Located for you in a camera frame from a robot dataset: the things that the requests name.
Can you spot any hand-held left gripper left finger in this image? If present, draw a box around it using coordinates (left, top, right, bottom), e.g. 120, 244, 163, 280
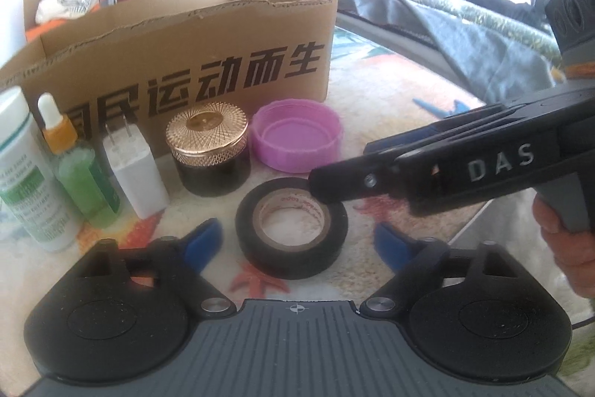
70, 218, 233, 316

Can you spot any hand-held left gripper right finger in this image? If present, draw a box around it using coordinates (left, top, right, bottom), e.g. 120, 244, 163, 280
360, 222, 517, 318

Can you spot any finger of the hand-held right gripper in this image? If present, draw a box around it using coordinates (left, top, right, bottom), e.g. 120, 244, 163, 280
309, 154, 412, 205
363, 92, 565, 161

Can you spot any black tape roll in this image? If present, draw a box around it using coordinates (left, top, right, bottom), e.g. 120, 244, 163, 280
235, 177, 348, 279

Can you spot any white charger plug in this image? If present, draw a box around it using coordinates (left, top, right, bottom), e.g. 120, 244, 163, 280
101, 120, 170, 220

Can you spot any brown cardboard box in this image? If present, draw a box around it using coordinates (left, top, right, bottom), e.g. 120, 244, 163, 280
0, 0, 339, 156

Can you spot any person's right hand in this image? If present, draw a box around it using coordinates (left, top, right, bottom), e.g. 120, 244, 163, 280
532, 196, 595, 300

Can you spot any pink plastic lid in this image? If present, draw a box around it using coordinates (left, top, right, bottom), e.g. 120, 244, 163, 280
251, 99, 344, 173

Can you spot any grey blanket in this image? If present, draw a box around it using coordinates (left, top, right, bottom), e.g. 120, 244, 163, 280
239, 0, 563, 105

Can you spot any black jar gold lid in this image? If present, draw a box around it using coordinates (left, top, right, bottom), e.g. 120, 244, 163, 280
167, 100, 252, 198

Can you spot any dark cloth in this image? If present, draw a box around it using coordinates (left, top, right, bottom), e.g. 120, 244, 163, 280
462, 0, 549, 30

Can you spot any green dropper bottle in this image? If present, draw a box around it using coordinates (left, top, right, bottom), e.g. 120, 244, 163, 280
37, 94, 124, 228

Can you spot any white bottle green label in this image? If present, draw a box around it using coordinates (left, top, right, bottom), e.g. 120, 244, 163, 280
0, 86, 82, 253

